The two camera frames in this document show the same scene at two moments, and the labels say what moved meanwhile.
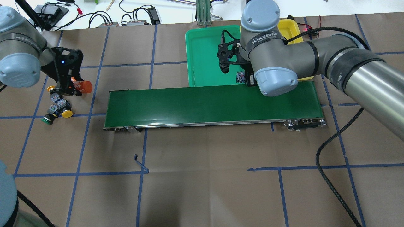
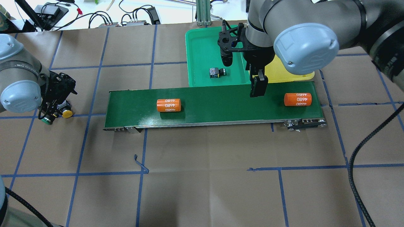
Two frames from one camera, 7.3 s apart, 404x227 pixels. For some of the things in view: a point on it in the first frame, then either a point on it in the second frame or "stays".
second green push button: (52, 113) stays
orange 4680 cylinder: (86, 86) to (297, 99)
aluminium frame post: (203, 13) stays
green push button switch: (240, 78) to (215, 72)
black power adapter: (154, 17) stays
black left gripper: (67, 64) to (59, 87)
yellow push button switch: (64, 108) stays
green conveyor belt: (223, 109) stays
